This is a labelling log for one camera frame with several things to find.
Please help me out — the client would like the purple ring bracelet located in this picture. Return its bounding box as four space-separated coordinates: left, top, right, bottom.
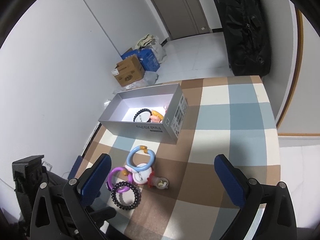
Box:
107 166 135 193

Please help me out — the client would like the black coil hair tie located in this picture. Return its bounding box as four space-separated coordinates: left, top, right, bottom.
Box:
111 181 142 210
132 108 153 123

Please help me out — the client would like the white round compact case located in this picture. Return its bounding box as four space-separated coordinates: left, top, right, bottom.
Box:
125 163 153 185

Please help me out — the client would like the light blue ring bracelet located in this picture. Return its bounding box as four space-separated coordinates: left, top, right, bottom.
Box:
126 145 156 171

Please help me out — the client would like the pink doll figure charm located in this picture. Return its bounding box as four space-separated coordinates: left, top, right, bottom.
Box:
150 110 164 123

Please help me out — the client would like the white round badge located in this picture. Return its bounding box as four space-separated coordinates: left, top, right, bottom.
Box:
135 112 151 122

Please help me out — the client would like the checkered tablecloth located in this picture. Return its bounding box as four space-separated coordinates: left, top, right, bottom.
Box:
78 76 280 239

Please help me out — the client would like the grey phone box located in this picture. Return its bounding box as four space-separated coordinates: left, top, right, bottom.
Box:
99 83 188 144

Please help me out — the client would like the brown cardboard box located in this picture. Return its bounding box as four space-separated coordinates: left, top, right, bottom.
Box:
111 55 145 87

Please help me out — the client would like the grey plastic mailer bag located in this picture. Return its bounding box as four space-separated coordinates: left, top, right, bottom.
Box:
120 71 158 91

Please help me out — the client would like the blue cardboard box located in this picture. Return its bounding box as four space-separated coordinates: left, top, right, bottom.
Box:
121 49 160 72

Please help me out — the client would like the white bag with clothes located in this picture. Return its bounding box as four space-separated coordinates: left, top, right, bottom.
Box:
135 34 167 64

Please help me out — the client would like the black backpack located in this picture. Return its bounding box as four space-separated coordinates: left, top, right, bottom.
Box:
218 0 271 77

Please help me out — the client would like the grey door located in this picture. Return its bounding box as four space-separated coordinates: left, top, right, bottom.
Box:
151 0 210 40

